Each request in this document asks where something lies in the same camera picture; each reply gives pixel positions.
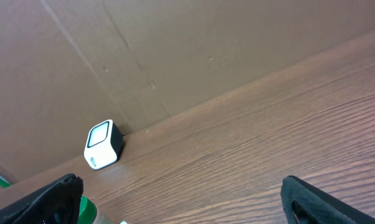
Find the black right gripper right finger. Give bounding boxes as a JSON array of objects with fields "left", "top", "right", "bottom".
[{"left": 280, "top": 175, "right": 375, "bottom": 224}]

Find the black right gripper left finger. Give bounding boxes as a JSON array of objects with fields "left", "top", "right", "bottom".
[{"left": 0, "top": 174, "right": 83, "bottom": 224}]

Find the white barcode scanner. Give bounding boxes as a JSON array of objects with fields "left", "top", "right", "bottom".
[{"left": 83, "top": 119, "right": 125, "bottom": 170}]

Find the green lid white jar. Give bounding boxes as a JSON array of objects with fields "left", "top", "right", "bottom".
[{"left": 77, "top": 196, "right": 112, "bottom": 224}]

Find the brown cardboard backboard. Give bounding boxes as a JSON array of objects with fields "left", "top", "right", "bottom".
[{"left": 0, "top": 0, "right": 375, "bottom": 182}]

